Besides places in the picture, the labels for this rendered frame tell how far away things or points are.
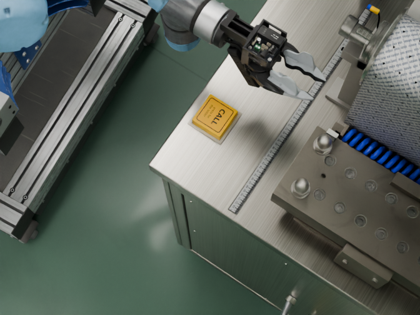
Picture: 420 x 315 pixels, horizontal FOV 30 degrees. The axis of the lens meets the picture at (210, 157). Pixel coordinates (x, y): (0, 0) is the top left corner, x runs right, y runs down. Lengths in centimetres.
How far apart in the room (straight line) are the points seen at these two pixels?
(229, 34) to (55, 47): 114
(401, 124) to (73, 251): 139
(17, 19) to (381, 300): 86
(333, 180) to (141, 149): 119
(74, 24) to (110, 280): 81
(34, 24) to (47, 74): 115
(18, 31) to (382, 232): 74
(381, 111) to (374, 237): 24
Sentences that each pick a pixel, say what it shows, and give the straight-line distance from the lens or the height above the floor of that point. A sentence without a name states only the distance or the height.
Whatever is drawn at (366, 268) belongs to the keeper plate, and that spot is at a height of 101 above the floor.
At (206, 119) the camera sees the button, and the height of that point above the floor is 92.
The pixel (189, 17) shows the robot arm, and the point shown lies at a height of 114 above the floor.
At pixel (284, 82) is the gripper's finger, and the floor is 112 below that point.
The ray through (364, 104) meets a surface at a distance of 142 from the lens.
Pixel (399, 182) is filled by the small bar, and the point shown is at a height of 105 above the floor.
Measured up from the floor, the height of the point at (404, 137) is 111.
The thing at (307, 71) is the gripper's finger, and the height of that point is 110.
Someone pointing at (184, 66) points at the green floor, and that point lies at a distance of 267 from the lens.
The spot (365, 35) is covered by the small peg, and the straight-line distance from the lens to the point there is 132.
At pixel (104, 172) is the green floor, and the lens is 257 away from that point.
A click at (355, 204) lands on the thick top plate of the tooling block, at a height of 103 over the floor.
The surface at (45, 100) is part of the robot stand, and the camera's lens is 245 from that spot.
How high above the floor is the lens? 245
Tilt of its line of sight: 73 degrees down
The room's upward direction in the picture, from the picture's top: 1 degrees counter-clockwise
